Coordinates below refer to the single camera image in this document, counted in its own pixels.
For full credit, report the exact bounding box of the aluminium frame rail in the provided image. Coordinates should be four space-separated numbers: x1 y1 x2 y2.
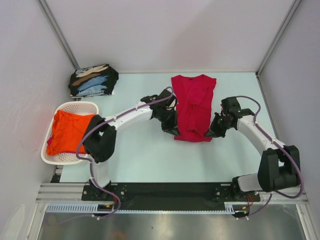
35 183 309 205

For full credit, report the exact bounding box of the right aluminium corner post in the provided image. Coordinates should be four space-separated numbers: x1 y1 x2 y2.
255 0 303 78

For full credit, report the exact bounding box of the black printed t shirt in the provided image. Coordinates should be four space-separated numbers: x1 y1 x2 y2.
68 64 119 98

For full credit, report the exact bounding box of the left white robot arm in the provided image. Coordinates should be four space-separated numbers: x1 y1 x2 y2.
76 86 180 200

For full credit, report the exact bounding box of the white plastic basket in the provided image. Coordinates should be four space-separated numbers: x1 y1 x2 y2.
40 101 99 165

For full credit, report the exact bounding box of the pink garment in basket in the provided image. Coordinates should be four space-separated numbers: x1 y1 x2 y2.
47 136 53 147

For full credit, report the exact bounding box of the white slotted cable duct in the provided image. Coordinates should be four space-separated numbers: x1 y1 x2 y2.
46 203 236 215

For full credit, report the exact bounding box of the red t shirt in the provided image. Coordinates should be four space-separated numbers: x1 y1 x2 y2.
171 74 217 143

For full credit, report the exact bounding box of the left aluminium corner post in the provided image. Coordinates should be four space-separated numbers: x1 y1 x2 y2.
36 0 79 70

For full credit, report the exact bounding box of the orange t shirt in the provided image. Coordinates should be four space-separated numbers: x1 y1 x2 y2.
46 110 95 156

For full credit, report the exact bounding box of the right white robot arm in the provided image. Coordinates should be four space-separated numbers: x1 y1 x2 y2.
204 96 304 201

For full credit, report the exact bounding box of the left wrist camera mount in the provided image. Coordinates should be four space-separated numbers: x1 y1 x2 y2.
165 99 178 111

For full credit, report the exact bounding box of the aluminium corner post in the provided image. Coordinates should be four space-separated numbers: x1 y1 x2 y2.
255 0 303 78
36 0 79 70

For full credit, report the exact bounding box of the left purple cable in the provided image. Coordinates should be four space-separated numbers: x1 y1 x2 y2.
44 86 176 223

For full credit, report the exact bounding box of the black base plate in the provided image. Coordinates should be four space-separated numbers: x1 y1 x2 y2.
81 182 261 211

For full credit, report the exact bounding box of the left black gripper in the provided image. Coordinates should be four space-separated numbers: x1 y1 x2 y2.
155 108 180 137

